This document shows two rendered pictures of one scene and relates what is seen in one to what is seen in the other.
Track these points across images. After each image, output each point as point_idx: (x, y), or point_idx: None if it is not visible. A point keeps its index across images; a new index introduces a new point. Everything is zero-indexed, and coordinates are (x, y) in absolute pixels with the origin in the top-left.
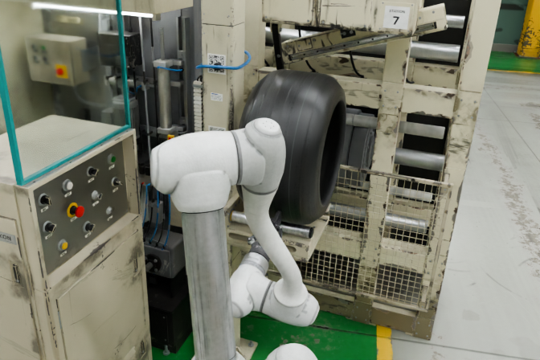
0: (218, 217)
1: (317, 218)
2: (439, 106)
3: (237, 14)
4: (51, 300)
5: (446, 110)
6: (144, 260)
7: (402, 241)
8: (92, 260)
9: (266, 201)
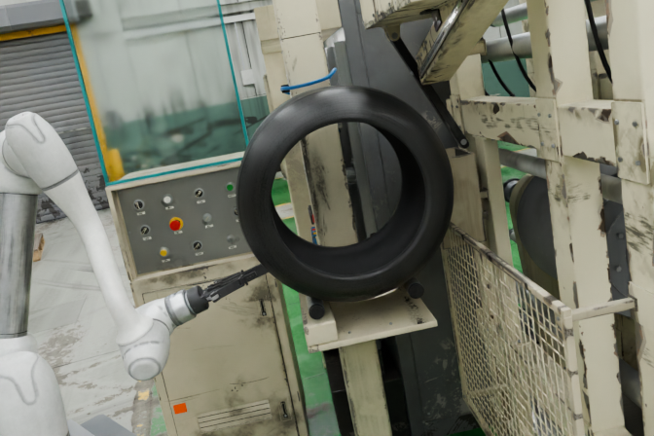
0: (3, 199)
1: (310, 289)
2: (598, 140)
3: (293, 23)
4: (136, 293)
5: (607, 148)
6: (279, 308)
7: (544, 417)
8: (190, 276)
9: (54, 199)
